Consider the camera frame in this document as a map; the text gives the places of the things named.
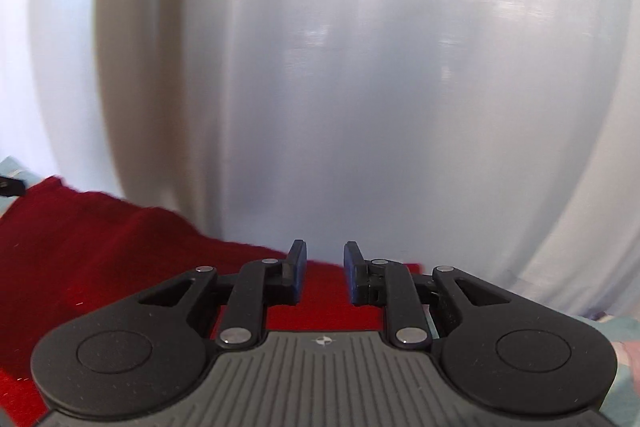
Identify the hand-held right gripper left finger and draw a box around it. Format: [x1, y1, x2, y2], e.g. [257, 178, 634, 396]
[137, 239, 308, 351]

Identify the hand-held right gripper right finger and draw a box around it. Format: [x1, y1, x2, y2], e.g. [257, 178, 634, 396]
[342, 240, 509, 351]

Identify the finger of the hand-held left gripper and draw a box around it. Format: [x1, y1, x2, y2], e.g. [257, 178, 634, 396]
[0, 176, 27, 198]

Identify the red knitted coat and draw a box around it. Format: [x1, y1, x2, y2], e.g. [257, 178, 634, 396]
[0, 175, 422, 427]

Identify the white curtain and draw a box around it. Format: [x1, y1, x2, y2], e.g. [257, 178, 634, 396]
[0, 0, 640, 324]

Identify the light blue printed bed sheet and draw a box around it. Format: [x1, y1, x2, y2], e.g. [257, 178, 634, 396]
[0, 156, 640, 427]

